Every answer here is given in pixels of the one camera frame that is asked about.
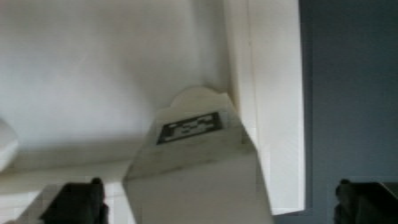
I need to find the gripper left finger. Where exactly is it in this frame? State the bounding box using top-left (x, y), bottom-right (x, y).
top-left (40, 177), bottom-right (109, 224)

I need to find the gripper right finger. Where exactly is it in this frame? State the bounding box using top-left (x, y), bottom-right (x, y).
top-left (335, 179), bottom-right (398, 224)

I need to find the white table leg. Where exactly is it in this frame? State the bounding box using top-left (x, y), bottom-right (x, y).
top-left (123, 87), bottom-right (274, 224)

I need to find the white square tabletop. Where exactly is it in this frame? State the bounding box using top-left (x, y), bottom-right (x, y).
top-left (0, 0), bottom-right (306, 224)

